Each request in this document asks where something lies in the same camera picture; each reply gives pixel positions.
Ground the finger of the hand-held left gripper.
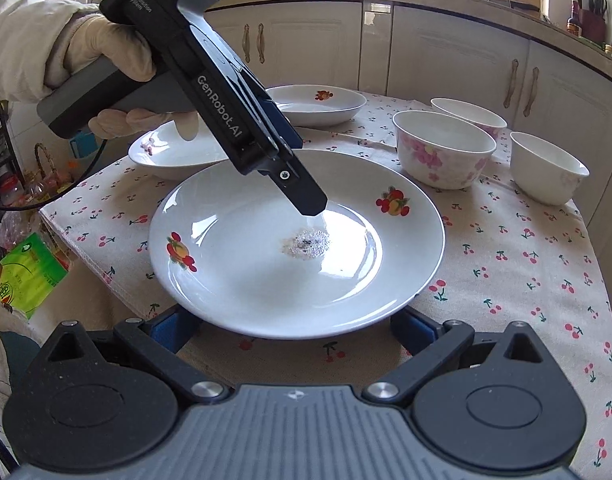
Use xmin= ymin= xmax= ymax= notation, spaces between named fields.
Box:
xmin=266 ymin=147 xmax=328 ymax=217
xmin=235 ymin=66 xmax=305 ymax=150

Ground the person's left hand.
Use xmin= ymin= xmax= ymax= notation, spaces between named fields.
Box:
xmin=46 ymin=12 xmax=201 ymax=141

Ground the red knife block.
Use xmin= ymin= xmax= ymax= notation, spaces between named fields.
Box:
xmin=581 ymin=7 xmax=608 ymax=45

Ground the white bowl faint floral print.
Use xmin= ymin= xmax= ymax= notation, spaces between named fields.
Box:
xmin=509 ymin=131 xmax=591 ymax=206

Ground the cherry print tablecloth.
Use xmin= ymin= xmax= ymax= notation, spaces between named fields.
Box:
xmin=38 ymin=91 xmax=612 ymax=480

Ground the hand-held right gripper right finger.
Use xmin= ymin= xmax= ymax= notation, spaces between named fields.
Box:
xmin=363 ymin=305 xmax=549 ymax=406

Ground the black cable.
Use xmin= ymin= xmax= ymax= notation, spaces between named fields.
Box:
xmin=0 ymin=137 xmax=107 ymax=210

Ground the person's left forearm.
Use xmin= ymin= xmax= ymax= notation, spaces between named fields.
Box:
xmin=0 ymin=0 xmax=100 ymax=108

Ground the white bowl pink floral print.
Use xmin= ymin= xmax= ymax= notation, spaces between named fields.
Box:
xmin=392 ymin=110 xmax=497 ymax=191

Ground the woven basket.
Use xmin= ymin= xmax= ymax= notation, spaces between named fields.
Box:
xmin=33 ymin=142 xmax=76 ymax=198

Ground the white plate with fruit print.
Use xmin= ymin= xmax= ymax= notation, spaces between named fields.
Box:
xmin=265 ymin=85 xmax=367 ymax=128
xmin=149 ymin=149 xmax=445 ymax=340

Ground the dark sauce bottle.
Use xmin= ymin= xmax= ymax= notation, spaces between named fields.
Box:
xmin=566 ymin=0 xmax=582 ymax=37

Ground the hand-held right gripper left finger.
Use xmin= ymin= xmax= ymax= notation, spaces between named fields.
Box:
xmin=40 ymin=305 xmax=227 ymax=406

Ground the green packet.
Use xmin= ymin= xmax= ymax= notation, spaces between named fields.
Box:
xmin=0 ymin=232 xmax=70 ymax=320

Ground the white plate with pink print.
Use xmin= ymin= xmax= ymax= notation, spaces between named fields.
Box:
xmin=128 ymin=120 xmax=237 ymax=181

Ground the jar with red lid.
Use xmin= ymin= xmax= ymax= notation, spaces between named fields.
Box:
xmin=0 ymin=172 xmax=25 ymax=207

